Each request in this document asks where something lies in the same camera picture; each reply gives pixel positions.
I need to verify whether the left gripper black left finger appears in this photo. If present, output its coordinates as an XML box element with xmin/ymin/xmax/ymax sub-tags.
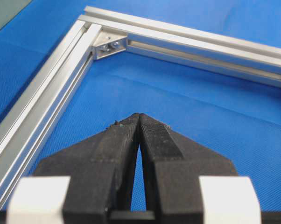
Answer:
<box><xmin>33</xmin><ymin>113</ymin><xmax>140</xmax><ymax>219</ymax></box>

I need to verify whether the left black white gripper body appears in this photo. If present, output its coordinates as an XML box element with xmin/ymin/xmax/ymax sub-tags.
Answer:
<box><xmin>0</xmin><ymin>176</ymin><xmax>281</xmax><ymax>224</ymax></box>

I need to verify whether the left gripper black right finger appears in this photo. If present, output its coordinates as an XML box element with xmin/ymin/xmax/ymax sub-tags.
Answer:
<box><xmin>139</xmin><ymin>113</ymin><xmax>238</xmax><ymax>216</ymax></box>

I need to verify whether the silver aluminium extrusion frame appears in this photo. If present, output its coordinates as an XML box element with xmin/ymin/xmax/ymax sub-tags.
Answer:
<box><xmin>0</xmin><ymin>6</ymin><xmax>281</xmax><ymax>210</ymax></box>

